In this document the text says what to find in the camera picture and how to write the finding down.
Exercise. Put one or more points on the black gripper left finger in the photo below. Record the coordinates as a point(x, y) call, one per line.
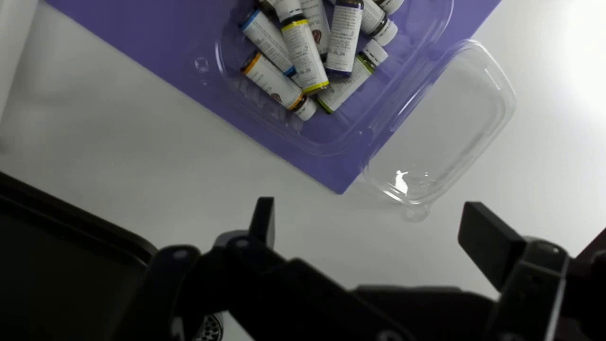
point(264, 221)

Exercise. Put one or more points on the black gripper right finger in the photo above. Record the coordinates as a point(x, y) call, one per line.
point(495, 243)

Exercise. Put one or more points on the clear plastic case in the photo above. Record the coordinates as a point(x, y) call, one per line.
point(442, 120)

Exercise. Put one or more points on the white paint tube orange band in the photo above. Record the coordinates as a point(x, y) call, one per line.
point(278, 84)

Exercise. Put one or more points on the white paint tube green band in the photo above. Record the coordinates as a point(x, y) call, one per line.
point(350, 84)

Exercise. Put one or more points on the white paint tube yellow band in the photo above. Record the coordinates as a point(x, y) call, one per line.
point(306, 56)

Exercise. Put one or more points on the white paint tube blue band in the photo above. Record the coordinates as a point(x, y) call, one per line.
point(268, 39)

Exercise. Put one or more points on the white paint tube dark band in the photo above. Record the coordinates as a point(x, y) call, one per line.
point(346, 39)

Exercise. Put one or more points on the purple mat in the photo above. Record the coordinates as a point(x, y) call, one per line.
point(158, 39)

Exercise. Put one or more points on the black coffee machine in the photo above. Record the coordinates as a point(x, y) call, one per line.
point(58, 272)

